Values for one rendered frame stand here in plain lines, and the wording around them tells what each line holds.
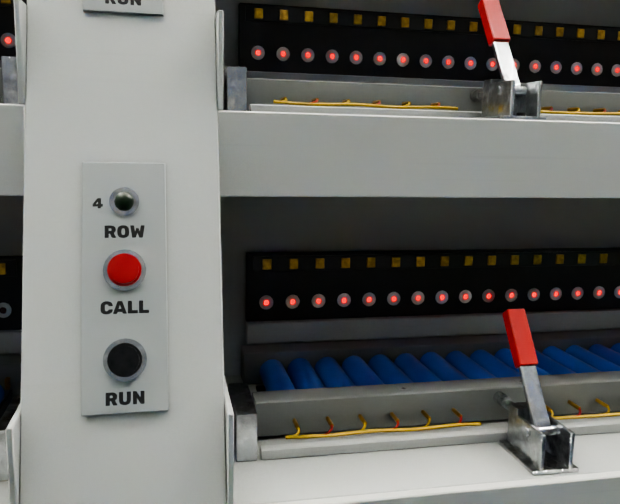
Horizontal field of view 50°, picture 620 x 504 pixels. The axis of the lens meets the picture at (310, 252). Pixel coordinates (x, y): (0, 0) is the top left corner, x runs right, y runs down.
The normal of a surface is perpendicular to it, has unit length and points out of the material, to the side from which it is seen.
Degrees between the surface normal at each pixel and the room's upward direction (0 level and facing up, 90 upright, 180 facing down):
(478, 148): 107
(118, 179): 90
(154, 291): 90
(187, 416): 90
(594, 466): 17
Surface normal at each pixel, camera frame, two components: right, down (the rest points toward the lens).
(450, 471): 0.02, -0.99
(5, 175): 0.21, 0.16
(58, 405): 0.21, -0.14
